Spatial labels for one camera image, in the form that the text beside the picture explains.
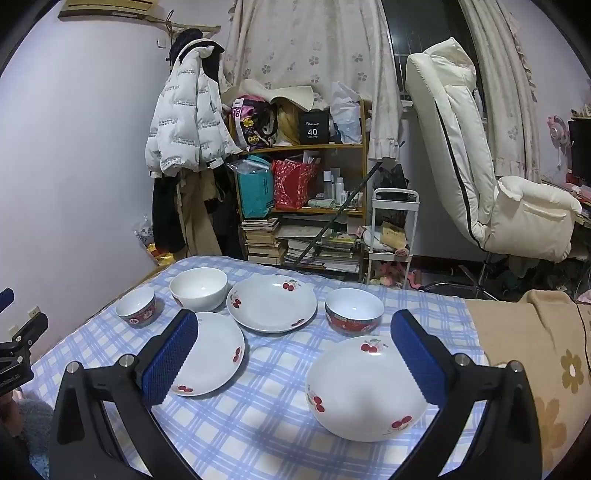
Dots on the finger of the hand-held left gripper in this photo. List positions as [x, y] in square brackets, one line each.
[30, 330]
[5, 299]

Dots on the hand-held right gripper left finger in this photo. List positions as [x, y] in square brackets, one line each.
[170, 362]

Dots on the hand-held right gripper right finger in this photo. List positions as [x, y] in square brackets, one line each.
[418, 362]

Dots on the small cherry print plate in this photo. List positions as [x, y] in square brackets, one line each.
[212, 360]

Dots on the small red patterned bowl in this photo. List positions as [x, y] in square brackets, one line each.
[138, 318]

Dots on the large cherry print deep plate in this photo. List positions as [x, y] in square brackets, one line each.
[364, 392]

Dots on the plain white bowl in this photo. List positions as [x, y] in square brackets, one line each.
[198, 296]

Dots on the large red patterned bowl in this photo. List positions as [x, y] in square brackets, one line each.
[353, 324]

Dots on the medium cherry print plate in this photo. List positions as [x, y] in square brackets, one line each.
[272, 311]

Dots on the person's blue fleece clothing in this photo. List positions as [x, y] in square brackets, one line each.
[34, 434]

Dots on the pink plush toy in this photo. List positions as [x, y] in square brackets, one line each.
[388, 273]

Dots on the beige floral blanket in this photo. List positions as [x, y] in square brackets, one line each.
[517, 332]

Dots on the yellow plastic packets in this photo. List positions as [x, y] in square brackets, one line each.
[154, 247]

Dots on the blue plaid blanket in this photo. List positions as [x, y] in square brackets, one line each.
[277, 420]

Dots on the tan cardboard box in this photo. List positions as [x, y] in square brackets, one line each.
[393, 235]

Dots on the beige hanging trousers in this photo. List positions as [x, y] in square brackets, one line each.
[199, 221]

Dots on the black hanging garment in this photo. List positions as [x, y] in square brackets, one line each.
[166, 217]

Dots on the stack of old books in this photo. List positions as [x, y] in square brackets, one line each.
[261, 240]

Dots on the black pole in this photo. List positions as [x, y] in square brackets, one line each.
[341, 207]

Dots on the white utility cart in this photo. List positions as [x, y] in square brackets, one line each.
[392, 190]

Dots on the black plastic bag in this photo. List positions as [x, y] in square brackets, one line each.
[392, 179]

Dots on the white cosmetic bottle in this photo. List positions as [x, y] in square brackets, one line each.
[340, 190]
[328, 181]

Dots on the teal paper bag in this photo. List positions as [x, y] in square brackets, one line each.
[254, 189]

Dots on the red paper bag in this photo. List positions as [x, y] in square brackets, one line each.
[291, 184]

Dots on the white padded chair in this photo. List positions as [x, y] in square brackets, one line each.
[461, 138]

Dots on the wooden shelf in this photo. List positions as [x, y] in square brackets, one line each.
[300, 146]

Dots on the white puffer jacket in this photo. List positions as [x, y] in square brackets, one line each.
[184, 115]

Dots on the colourful printed bag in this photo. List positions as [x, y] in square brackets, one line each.
[249, 124]

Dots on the black cardboard box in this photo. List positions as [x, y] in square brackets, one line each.
[314, 127]

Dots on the white plastic bag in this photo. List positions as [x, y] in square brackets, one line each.
[346, 110]

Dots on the pink desk fan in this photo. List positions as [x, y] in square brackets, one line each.
[556, 131]

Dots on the floral cream curtain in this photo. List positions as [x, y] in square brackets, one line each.
[323, 46]
[508, 92]

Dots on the cream folded sheet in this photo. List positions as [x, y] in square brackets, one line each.
[277, 92]

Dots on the air conditioner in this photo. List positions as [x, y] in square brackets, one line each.
[106, 7]

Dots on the dark hat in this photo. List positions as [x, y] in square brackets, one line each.
[189, 38]

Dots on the dark window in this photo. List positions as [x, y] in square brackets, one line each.
[415, 27]

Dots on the white wall outlet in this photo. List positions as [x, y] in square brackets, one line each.
[33, 312]

